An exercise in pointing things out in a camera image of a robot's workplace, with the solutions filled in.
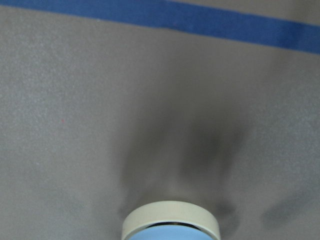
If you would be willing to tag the blue cream call bell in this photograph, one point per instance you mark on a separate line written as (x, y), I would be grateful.
(170, 220)

